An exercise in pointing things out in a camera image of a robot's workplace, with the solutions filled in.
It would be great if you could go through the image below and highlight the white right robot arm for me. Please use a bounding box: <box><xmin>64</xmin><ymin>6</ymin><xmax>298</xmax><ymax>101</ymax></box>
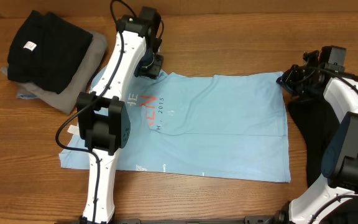
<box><xmin>270</xmin><ymin>63</ymin><xmax>358</xmax><ymax>223</ymax></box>

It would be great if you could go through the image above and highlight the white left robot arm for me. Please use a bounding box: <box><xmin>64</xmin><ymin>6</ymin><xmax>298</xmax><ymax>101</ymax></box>
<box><xmin>76</xmin><ymin>12</ymin><xmax>163</xmax><ymax>223</ymax></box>

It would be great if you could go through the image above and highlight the black cloth pile right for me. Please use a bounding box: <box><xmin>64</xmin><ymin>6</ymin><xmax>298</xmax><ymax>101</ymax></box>
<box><xmin>287</xmin><ymin>77</ymin><xmax>358</xmax><ymax>187</ymax></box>

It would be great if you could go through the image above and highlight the folded grey garment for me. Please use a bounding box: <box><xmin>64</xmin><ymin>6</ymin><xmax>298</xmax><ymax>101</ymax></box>
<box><xmin>18</xmin><ymin>31</ymin><xmax>108</xmax><ymax>114</ymax></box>

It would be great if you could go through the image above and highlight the folded black garment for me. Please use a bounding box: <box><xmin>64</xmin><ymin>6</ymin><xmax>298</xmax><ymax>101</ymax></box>
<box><xmin>7</xmin><ymin>10</ymin><xmax>93</xmax><ymax>94</ymax></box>

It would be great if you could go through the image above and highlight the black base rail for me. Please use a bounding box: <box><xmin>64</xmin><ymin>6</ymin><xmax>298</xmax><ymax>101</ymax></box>
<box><xmin>57</xmin><ymin>215</ymin><xmax>279</xmax><ymax>224</ymax></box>

